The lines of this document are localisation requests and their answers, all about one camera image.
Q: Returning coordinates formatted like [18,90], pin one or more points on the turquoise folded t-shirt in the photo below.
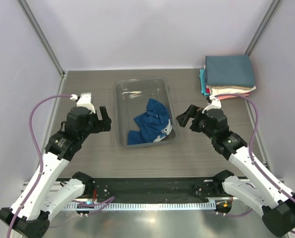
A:
[202,83]

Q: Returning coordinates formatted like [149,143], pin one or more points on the aluminium frame post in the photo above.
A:
[271,11]
[40,34]

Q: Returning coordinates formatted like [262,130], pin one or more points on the cream folded t-shirt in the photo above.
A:
[217,90]

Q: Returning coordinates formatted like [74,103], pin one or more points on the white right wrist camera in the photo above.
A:
[212,103]

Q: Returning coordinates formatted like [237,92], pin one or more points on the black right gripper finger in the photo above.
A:
[192,112]
[183,119]

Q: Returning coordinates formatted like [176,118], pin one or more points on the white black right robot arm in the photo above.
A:
[272,200]

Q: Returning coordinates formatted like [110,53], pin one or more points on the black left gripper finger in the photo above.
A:
[104,128]
[104,113]

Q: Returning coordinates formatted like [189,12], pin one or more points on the clear plastic bin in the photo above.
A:
[131,97]

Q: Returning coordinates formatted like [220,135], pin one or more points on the pink folded t-shirt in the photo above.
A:
[230,96]

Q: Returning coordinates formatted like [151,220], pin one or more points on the right aluminium frame post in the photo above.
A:
[271,11]

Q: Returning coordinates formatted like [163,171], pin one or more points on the white slotted cable duct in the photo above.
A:
[210,205]

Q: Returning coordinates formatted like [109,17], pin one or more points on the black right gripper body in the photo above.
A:
[203,126]

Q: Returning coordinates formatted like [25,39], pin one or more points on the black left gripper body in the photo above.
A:
[93,122]

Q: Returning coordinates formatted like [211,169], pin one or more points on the left aluminium frame post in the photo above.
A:
[40,34]

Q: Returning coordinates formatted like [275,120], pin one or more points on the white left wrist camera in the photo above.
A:
[84,100]

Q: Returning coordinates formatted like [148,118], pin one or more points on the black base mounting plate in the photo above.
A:
[154,190]

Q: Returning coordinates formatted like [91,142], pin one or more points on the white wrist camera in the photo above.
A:
[84,100]
[212,103]

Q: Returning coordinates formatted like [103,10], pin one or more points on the blue printed t-shirt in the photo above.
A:
[154,124]

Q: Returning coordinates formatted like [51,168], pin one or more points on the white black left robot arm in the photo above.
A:
[33,211]

